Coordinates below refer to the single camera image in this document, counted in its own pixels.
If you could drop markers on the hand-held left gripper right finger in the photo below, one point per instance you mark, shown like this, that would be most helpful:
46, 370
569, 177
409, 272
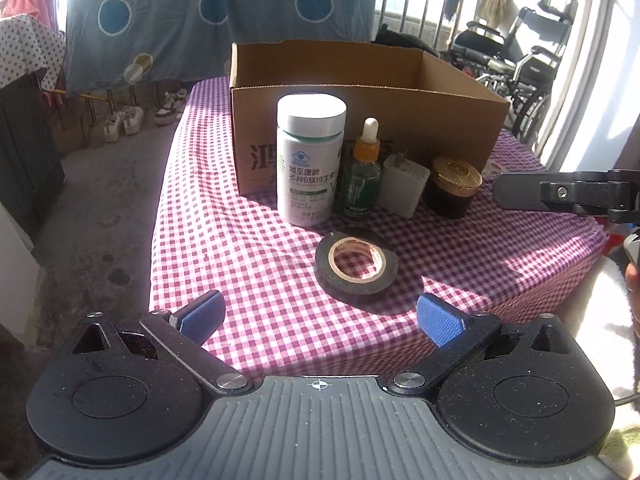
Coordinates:
440, 322

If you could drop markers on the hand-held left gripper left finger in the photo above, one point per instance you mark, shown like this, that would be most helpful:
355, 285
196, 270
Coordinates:
200, 317

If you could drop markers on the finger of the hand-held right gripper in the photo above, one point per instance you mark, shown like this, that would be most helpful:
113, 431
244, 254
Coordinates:
520, 190

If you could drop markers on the gold lidded jar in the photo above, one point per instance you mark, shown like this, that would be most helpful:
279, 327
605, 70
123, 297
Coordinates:
452, 175

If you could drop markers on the brown cardboard box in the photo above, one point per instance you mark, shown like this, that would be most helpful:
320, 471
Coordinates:
440, 120

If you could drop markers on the white charger plug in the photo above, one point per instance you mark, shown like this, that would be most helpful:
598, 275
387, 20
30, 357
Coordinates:
400, 185

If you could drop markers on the black tape roll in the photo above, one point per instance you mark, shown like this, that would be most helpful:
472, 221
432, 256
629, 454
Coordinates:
325, 270

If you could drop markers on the green dropper bottle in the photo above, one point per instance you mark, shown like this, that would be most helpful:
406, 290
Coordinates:
357, 185

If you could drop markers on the white supplement bottle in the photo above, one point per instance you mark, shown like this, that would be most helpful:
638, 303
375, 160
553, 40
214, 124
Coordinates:
310, 170

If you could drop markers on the person's right hand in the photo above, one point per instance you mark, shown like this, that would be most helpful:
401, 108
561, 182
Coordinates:
634, 277

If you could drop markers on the purple checked tablecloth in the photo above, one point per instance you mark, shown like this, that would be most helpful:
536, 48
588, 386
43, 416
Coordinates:
225, 240

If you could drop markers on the black wheelchair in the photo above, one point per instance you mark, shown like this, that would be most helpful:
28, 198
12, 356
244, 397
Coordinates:
530, 30

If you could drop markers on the beige hanging towel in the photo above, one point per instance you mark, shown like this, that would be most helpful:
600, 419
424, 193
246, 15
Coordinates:
495, 5

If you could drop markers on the black cloth item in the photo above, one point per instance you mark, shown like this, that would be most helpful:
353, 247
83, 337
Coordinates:
400, 37

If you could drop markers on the white and grey sneaker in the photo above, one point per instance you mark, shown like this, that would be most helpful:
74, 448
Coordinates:
165, 112
180, 101

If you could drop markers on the dark cabinet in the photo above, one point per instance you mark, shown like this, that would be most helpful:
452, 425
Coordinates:
25, 150

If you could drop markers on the blue blanket with circles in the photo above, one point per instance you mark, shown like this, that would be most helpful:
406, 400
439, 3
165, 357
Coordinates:
200, 50

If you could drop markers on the white star printed cloth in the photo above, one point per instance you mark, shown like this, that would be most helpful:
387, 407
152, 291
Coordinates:
25, 45

